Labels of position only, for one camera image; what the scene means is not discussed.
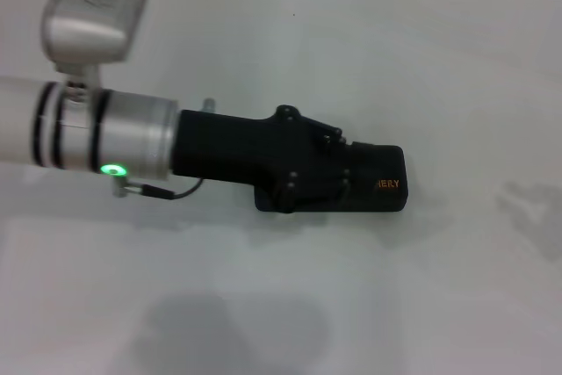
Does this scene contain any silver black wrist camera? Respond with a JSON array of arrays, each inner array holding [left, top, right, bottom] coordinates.
[[40, 0, 151, 89]]

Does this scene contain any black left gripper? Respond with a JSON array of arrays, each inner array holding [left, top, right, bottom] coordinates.
[[171, 104, 379, 214]]

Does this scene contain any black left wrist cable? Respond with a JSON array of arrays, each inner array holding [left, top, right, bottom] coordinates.
[[110, 176, 204, 201]]

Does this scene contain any black glasses case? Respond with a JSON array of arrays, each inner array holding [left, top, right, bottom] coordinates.
[[254, 143, 411, 214]]

